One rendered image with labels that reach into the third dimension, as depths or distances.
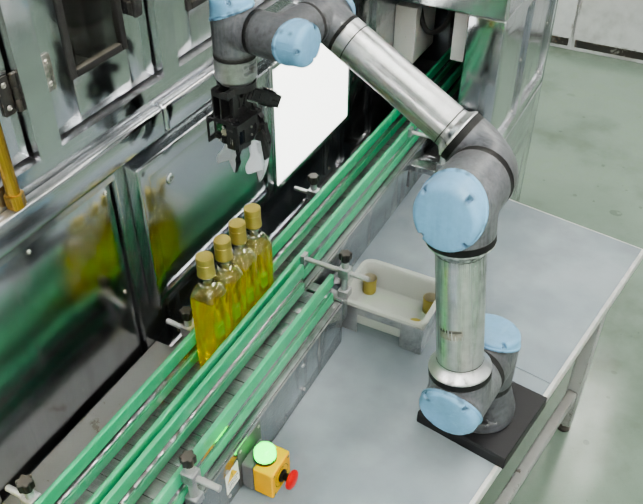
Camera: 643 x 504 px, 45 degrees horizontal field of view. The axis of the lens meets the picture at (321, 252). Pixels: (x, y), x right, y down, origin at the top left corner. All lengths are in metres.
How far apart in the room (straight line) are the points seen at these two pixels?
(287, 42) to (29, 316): 0.62
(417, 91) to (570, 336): 0.85
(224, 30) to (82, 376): 0.70
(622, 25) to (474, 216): 4.03
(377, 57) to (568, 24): 3.91
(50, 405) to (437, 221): 0.78
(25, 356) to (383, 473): 0.72
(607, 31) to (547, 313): 3.36
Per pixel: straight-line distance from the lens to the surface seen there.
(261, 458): 1.53
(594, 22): 5.18
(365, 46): 1.36
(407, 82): 1.34
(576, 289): 2.11
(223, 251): 1.50
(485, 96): 2.36
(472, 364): 1.42
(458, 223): 1.20
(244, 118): 1.42
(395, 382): 1.78
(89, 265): 1.47
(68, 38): 1.31
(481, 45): 2.30
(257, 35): 1.30
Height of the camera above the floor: 2.08
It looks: 39 degrees down
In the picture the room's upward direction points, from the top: straight up
